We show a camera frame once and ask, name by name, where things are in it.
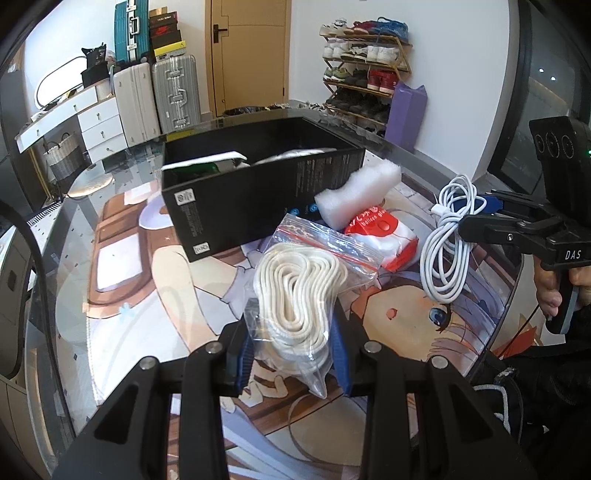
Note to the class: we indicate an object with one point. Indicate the wooden shoe rack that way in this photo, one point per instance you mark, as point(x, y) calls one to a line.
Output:
point(401, 50)

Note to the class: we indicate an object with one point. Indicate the oval mirror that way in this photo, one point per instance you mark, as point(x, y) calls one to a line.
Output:
point(46, 87)

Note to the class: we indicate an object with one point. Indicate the large white medicine packet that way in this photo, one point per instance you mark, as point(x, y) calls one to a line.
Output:
point(203, 159)

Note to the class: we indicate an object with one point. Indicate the white dresser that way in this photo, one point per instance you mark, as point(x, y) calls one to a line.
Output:
point(101, 124)

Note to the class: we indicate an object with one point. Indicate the person's right hand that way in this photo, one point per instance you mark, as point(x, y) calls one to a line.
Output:
point(545, 290)

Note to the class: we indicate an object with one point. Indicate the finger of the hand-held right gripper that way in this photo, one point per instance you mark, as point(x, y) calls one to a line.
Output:
point(491, 204)
point(498, 230)

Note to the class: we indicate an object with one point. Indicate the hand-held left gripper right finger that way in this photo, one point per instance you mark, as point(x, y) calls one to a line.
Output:
point(342, 369)

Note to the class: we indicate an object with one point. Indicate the white suitcase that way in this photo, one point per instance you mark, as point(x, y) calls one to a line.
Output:
point(136, 106)

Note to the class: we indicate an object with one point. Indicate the black bag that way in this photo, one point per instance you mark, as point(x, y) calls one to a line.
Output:
point(94, 64)

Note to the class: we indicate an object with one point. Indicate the teal suitcase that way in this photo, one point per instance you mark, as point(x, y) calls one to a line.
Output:
point(129, 32)

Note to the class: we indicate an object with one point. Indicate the person's black clothing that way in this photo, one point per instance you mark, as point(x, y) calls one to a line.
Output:
point(545, 406)

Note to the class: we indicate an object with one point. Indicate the zip bag of white laces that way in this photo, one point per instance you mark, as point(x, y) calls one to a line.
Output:
point(286, 295)

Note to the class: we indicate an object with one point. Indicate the woven grey basket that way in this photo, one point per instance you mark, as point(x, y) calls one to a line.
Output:
point(64, 159)

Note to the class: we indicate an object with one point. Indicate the red and white balloon pack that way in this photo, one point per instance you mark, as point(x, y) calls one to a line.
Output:
point(378, 226)

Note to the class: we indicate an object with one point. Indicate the purple paper bag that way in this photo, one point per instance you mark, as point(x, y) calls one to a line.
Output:
point(404, 120)

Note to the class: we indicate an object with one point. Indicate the black and yellow shoe box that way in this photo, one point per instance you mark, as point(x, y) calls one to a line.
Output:
point(171, 48)

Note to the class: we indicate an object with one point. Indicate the black cardboard box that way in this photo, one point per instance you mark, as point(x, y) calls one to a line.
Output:
point(240, 203)

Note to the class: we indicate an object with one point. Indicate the silver suitcase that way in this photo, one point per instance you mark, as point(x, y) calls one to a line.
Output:
point(175, 97)

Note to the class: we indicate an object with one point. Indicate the wooden door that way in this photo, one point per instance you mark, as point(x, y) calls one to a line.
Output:
point(249, 55)

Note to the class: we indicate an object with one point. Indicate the black shoe box red logo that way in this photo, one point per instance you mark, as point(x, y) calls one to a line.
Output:
point(164, 36)

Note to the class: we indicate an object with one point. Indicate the shoe rack with shoes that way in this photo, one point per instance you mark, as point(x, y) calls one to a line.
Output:
point(355, 50)

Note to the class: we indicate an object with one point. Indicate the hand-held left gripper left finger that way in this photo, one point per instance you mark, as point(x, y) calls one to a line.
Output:
point(243, 364)

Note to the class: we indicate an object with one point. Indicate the large black screen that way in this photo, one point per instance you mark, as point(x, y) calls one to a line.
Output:
point(545, 69)

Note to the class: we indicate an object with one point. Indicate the printed cartoon table mat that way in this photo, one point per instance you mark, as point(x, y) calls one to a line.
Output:
point(184, 300)

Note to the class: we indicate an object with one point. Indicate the white foam block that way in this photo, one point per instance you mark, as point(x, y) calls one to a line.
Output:
point(355, 194)

